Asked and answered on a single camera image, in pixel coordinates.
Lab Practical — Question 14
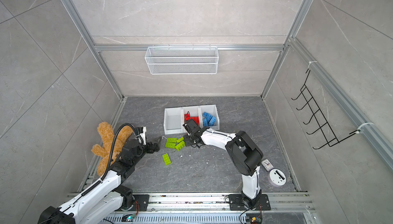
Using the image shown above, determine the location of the blue lego brick studs up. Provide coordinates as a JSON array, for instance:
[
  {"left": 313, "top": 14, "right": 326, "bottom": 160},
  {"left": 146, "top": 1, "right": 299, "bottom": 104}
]
[{"left": 202, "top": 112, "right": 212, "bottom": 121}]

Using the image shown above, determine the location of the red lego brick front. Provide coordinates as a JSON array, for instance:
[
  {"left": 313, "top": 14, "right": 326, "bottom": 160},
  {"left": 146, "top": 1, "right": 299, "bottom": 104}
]
[{"left": 190, "top": 116, "right": 200, "bottom": 125}]

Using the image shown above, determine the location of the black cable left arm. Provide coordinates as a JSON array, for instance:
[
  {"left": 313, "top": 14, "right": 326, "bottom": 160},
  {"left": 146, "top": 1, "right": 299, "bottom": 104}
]
[{"left": 100, "top": 123, "right": 137, "bottom": 180}]

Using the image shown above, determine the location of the white middle storage bin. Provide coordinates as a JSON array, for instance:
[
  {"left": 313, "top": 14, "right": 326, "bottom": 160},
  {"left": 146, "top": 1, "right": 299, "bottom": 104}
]
[{"left": 181, "top": 106, "right": 203, "bottom": 133}]

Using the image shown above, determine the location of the brown teddy bear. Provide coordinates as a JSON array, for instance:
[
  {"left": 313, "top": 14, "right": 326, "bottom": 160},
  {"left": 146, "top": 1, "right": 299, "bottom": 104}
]
[{"left": 92, "top": 122, "right": 133, "bottom": 176}]

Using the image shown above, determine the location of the white tape roll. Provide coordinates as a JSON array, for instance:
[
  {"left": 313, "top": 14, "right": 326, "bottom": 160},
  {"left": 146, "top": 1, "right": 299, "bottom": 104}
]
[{"left": 268, "top": 169, "right": 287, "bottom": 187}]

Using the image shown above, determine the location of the red lego brick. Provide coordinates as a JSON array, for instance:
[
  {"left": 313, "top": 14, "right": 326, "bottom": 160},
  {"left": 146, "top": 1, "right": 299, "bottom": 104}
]
[
  {"left": 184, "top": 112, "right": 191, "bottom": 121},
  {"left": 190, "top": 116, "right": 200, "bottom": 125}
]

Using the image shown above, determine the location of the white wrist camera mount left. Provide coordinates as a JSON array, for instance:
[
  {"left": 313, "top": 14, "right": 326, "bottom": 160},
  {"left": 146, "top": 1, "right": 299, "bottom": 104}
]
[{"left": 136, "top": 127, "right": 147, "bottom": 146}]

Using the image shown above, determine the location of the black wire hook rack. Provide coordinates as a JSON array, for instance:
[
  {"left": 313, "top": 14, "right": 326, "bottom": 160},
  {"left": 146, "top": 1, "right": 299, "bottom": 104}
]
[{"left": 291, "top": 69, "right": 361, "bottom": 150}]

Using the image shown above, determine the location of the white wire mesh basket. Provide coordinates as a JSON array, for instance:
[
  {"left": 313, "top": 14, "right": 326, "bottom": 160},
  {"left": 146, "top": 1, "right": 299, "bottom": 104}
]
[{"left": 145, "top": 46, "right": 219, "bottom": 75}]

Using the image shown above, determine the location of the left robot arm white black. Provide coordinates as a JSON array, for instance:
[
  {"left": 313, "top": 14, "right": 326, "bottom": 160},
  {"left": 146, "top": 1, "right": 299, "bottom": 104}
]
[{"left": 38, "top": 138, "right": 162, "bottom": 224}]

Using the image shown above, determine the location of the green lego brick lone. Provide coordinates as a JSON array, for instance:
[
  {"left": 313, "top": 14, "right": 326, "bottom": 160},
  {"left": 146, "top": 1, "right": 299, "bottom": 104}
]
[{"left": 162, "top": 153, "right": 172, "bottom": 165}]

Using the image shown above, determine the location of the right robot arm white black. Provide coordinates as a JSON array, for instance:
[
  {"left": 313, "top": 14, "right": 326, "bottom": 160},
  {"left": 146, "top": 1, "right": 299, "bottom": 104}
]
[{"left": 183, "top": 119, "right": 264, "bottom": 209}]

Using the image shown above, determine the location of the white left storage bin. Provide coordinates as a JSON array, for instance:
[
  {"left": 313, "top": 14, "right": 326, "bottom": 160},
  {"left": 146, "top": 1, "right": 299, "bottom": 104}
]
[{"left": 163, "top": 107, "right": 183, "bottom": 135}]

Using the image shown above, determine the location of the white storage bin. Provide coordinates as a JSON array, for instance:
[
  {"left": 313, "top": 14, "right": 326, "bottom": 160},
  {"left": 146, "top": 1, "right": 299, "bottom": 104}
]
[
  {"left": 181, "top": 106, "right": 203, "bottom": 133},
  {"left": 163, "top": 107, "right": 183, "bottom": 135},
  {"left": 199, "top": 105, "right": 220, "bottom": 130}
]

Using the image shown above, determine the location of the white right storage bin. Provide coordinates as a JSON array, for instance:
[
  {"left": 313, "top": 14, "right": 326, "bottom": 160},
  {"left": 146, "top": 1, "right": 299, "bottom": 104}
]
[{"left": 199, "top": 105, "right": 220, "bottom": 130}]

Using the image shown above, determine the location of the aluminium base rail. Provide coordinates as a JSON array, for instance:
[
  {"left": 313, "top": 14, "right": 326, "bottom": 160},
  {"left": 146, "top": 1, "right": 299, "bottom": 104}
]
[{"left": 60, "top": 191, "right": 315, "bottom": 224}]

